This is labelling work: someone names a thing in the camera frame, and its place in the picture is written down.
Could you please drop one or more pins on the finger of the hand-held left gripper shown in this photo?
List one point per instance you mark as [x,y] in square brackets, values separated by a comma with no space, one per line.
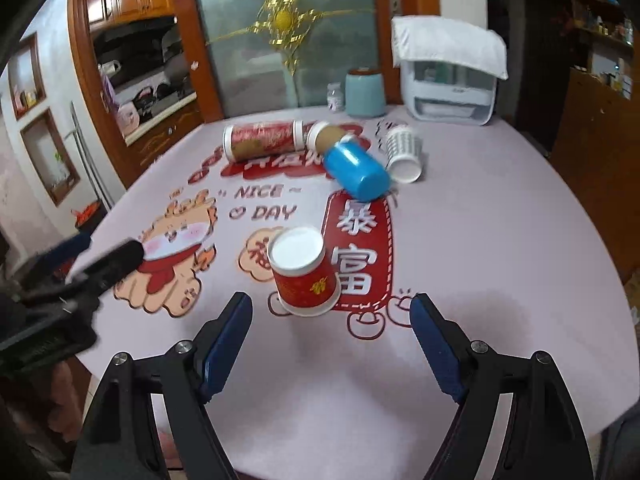
[67,251]
[116,261]

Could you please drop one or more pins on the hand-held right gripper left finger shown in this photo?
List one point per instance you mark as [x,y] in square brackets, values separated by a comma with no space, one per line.
[225,347]

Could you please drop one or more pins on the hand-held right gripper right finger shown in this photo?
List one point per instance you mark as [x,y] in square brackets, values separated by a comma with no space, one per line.
[436,347]

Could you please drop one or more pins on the red paper cup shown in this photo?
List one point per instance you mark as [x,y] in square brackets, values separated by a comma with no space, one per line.
[306,280]

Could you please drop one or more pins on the blue plastic cup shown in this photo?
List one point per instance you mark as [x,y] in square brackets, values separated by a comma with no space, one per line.
[357,169]

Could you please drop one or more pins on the white patterned paper cup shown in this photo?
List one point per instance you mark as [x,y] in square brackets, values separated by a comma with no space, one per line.
[404,152]

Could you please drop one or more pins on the brown paper cup lying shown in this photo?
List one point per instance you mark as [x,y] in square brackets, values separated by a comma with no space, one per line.
[326,137]

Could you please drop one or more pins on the silver refrigerator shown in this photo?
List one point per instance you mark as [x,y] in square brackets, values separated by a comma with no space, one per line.
[92,160]

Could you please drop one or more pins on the printed pink tablecloth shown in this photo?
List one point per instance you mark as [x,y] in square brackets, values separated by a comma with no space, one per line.
[480,240]

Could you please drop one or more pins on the pink kitchen appliance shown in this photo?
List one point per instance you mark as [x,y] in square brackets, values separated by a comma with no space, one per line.
[126,116]

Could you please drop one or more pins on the red cylindrical canister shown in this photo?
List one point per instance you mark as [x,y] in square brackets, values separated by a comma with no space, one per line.
[264,140]

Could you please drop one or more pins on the wooden side cabinet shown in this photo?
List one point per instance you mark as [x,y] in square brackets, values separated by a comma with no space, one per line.
[595,160]

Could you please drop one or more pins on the white countertop appliance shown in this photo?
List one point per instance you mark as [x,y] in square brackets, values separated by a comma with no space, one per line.
[450,100]

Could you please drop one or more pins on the light blue jar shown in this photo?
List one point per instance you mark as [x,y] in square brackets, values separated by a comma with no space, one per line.
[365,93]

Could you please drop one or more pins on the small glass jar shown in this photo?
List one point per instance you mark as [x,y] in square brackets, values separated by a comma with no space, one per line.
[336,97]

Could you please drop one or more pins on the gold door ornament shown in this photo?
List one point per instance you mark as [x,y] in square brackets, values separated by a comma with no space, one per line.
[285,21]

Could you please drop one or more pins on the frosted glass door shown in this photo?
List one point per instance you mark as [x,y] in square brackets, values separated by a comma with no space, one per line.
[330,60]

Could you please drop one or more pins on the white folded towel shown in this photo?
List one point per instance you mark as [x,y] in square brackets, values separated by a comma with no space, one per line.
[447,42]

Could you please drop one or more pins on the wooden shelf with bottles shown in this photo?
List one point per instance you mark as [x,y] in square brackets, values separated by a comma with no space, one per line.
[607,25]

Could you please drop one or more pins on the wooden framed wall niche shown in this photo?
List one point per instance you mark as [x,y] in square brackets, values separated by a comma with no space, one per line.
[26,77]
[51,156]

